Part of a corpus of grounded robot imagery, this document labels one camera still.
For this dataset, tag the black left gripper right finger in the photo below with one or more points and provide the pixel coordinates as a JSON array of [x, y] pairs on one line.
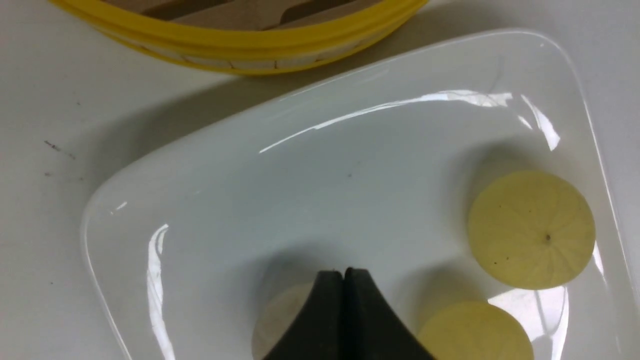
[[371, 328]]

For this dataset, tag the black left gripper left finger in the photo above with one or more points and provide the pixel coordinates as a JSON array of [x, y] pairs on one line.
[[314, 333]]

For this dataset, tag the white steamed bun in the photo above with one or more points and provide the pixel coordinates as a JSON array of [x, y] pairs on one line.
[[276, 317]]

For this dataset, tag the yellow steamed bun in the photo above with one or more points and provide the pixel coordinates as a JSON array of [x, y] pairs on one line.
[[531, 230], [475, 330]]

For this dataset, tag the white square plate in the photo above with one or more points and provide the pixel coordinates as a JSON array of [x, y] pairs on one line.
[[374, 168]]

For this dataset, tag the yellow steamed bun on plate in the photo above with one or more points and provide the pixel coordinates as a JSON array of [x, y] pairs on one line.
[[531, 230]]

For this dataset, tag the yellow rimmed bamboo steamer basket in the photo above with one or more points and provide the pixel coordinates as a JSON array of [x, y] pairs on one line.
[[245, 37]]

